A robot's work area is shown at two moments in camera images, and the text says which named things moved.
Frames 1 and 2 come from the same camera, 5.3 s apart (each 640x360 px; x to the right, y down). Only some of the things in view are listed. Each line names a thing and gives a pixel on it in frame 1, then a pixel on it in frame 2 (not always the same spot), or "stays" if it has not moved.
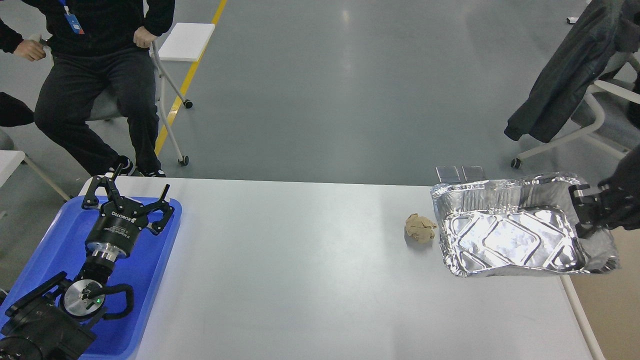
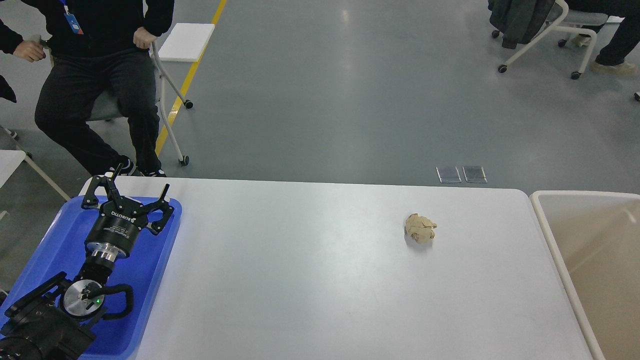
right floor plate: x=472 y=173 stays
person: x=13 y=112 -> x=625 y=35
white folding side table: x=177 y=42 stays
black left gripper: x=114 y=232 stays
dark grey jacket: x=605 y=30 -> x=519 y=21
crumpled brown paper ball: x=420 y=227 stays
